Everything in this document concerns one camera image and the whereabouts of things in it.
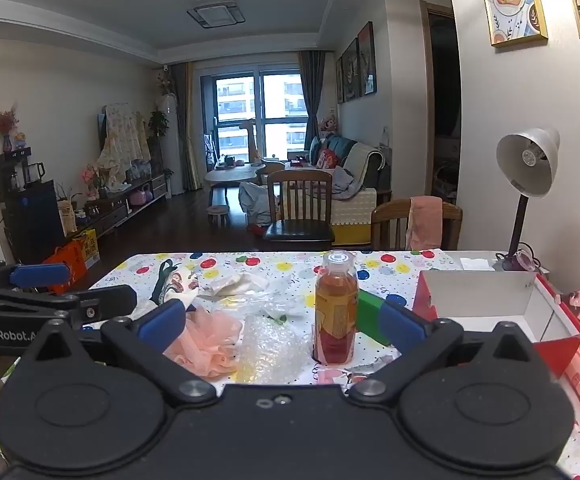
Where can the clear plastic bag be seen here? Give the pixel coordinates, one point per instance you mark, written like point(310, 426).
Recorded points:
point(282, 302)

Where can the orange bag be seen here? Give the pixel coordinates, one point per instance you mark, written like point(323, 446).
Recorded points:
point(67, 265)

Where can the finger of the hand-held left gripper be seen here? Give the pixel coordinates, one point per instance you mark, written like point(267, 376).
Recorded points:
point(40, 274)
point(110, 300)

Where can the orange tea drink bottle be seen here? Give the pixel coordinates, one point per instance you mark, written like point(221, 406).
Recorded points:
point(335, 310)

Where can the dark tv cabinet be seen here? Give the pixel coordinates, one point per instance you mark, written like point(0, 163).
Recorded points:
point(115, 207)

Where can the pink mesh bath sponge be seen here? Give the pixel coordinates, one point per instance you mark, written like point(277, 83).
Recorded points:
point(210, 342)

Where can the balloon print tablecloth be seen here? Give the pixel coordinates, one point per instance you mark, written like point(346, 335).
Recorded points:
point(405, 280)

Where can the tan paper bag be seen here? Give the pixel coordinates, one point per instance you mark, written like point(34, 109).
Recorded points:
point(67, 215)

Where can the pink plush toy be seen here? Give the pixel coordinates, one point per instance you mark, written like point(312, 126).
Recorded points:
point(328, 124)

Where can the cream blanket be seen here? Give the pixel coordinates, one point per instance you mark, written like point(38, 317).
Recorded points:
point(365, 160)

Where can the white cloth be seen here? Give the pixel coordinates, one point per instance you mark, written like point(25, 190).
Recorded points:
point(235, 284)

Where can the white desk lamp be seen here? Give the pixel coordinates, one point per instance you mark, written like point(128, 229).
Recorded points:
point(525, 160)

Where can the red cushion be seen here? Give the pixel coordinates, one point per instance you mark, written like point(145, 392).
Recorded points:
point(328, 159)

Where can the dark framed wall picture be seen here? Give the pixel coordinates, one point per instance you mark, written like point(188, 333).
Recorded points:
point(351, 70)
point(340, 80)
point(367, 60)

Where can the floral cloth cover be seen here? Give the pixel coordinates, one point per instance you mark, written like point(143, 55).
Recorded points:
point(122, 145)

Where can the white tower air conditioner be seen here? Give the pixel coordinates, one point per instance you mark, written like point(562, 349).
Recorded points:
point(172, 145)

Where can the grey cloth bundle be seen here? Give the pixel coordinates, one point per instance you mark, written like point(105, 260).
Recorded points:
point(255, 202)

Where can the red cardboard box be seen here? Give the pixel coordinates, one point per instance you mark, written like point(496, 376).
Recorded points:
point(480, 295)

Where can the wooden giraffe figure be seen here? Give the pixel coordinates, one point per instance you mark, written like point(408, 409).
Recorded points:
point(252, 142)

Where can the yellow box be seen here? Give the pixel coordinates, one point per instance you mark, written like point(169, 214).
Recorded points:
point(90, 247)

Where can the small wooden stool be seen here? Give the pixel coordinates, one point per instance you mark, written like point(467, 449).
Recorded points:
point(218, 212)

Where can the green potted plant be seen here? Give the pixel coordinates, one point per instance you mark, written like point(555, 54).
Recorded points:
point(158, 122)

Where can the black water dispenser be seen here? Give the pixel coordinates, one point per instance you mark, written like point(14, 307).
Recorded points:
point(32, 215)

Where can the white tissue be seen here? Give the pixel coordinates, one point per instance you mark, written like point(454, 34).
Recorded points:
point(476, 264)

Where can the bubble wrap sheet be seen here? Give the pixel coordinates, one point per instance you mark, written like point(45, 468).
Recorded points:
point(270, 352)

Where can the wooden chair with dark seat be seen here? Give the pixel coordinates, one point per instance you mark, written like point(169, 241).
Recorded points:
point(300, 232)

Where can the square ceiling lamp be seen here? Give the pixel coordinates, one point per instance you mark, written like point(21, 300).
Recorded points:
point(216, 14)

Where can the sofa with cream cover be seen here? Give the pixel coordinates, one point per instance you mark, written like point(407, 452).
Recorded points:
point(355, 210)

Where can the wooden coffee table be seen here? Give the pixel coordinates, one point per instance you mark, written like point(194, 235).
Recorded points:
point(230, 175)

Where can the pink towel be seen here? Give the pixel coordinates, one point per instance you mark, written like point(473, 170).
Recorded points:
point(425, 220)

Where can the grey curtain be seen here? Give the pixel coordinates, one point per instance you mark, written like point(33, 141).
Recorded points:
point(187, 125)
point(312, 100)

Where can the large window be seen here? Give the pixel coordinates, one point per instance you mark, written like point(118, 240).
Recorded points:
point(235, 100)

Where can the green box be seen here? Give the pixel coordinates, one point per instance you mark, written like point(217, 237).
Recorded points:
point(370, 315)

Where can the grey blanket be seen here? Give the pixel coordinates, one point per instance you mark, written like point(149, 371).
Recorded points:
point(347, 180)

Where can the pink flower bouquet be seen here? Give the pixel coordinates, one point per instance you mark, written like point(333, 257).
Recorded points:
point(92, 177)

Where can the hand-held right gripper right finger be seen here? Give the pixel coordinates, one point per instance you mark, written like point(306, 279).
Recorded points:
point(402, 327)

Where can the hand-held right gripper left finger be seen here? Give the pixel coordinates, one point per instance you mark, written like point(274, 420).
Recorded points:
point(162, 327)

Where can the christmas print cloth bag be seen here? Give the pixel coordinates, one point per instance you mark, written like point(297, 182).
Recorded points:
point(177, 282)

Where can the dried flowers in vase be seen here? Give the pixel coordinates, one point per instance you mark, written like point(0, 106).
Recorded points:
point(2, 125)

